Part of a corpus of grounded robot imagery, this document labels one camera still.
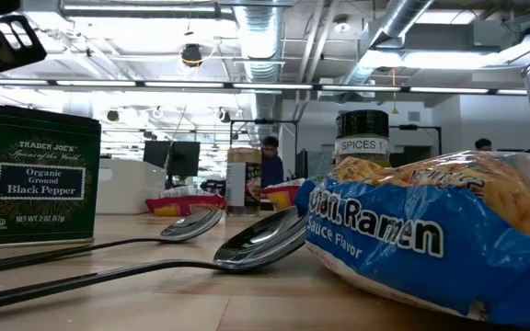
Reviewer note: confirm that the green black pepper tin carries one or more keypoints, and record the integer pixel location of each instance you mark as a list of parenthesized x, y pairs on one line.
[(39, 184)]

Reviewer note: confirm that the tan lid cylinder can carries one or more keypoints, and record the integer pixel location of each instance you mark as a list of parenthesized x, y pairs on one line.
[(242, 184)]

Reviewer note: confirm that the spice jar black lid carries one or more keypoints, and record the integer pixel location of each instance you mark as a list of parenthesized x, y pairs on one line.
[(362, 138)]

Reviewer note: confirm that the white plastic bin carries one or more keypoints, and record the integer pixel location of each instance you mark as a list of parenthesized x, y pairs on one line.
[(127, 188)]

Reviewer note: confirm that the black monitor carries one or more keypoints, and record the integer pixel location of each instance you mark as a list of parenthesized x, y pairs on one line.
[(173, 158)]

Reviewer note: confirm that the black metal spoon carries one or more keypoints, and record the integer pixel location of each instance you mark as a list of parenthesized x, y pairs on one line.
[(191, 225), (265, 239)]

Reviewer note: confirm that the long ceiling light strip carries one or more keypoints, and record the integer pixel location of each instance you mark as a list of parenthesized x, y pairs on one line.
[(269, 86)]

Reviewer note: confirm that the person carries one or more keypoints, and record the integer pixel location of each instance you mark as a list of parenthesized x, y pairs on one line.
[(272, 167), (482, 144)]

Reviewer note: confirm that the blue yellow ramen packet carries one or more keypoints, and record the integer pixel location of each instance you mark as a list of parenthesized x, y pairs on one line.
[(407, 239)]

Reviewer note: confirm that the black overhead camera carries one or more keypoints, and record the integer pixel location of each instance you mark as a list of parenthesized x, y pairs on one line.
[(192, 55)]

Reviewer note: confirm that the silver ventilation duct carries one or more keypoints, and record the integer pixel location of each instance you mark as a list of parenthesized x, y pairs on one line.
[(260, 37), (398, 18)]

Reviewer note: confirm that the black metal gantry frame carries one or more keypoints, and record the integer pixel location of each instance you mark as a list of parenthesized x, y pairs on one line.
[(419, 127), (265, 121)]

